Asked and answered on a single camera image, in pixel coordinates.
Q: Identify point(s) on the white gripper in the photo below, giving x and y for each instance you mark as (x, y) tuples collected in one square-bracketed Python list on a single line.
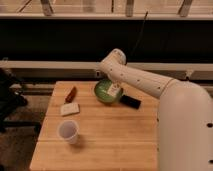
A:
[(113, 88)]

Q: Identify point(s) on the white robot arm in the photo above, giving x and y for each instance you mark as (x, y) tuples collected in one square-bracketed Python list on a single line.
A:
[(184, 115)]

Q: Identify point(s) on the green ceramic bowl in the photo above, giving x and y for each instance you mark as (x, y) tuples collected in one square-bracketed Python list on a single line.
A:
[(100, 91)]

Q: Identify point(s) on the black rectangular block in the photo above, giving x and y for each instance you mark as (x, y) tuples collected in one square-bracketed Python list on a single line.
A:
[(131, 102)]

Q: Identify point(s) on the white sponge block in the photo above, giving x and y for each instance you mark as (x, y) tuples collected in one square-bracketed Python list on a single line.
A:
[(69, 108)]

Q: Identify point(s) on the translucent plastic cup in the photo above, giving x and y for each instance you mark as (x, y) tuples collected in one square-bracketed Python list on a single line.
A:
[(68, 130)]

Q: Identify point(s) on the black office chair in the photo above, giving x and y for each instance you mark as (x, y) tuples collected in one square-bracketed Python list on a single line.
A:
[(9, 101)]

